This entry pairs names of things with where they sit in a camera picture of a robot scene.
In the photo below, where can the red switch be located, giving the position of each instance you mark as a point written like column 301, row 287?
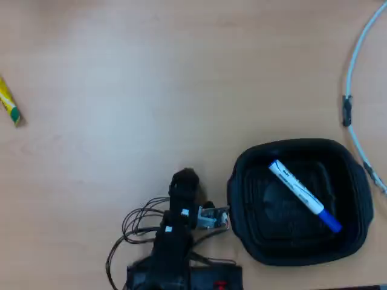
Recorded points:
column 220, row 285

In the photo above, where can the small camera circuit board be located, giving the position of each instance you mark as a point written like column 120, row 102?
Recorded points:
column 211, row 217

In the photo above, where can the blue white marker pen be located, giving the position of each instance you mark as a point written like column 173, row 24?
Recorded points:
column 302, row 193

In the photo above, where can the yellow green tube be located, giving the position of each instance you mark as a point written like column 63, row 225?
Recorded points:
column 7, row 102

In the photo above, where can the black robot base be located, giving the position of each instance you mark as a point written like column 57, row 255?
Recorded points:
column 208, row 276

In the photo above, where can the black plastic bowl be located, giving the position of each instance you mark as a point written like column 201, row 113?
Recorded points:
column 272, row 241

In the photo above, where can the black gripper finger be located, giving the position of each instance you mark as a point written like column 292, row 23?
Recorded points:
column 184, row 178
column 202, row 196

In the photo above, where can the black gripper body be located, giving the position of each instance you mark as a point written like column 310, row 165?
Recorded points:
column 181, row 199

